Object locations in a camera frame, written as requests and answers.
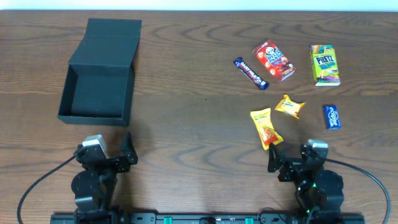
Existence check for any small yellow lemon snack packet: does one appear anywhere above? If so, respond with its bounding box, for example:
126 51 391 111
275 95 305 119

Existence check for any black gift box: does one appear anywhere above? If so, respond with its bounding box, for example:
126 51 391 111
58 18 142 126

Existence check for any red Hello Panda box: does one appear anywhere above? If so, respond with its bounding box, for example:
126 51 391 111
252 40 296 82

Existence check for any Dairy Milk chocolate bar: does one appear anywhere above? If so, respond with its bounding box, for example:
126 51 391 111
233 57 269 90

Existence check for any green Pretz box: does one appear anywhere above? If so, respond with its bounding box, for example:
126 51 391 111
309 44 341 86

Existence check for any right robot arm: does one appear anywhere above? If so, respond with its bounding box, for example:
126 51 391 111
267 139 344 223

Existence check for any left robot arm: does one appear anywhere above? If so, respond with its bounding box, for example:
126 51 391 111
71 132 138 223

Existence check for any long yellow Julie's snack packet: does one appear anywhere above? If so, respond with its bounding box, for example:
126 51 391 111
250 108 284 151

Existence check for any blue Eclipse mint tin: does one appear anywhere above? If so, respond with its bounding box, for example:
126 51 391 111
322 105 341 130

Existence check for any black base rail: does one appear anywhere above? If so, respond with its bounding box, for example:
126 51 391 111
50 213 365 224

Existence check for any left black cable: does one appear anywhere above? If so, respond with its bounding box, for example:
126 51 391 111
17 155 77 224

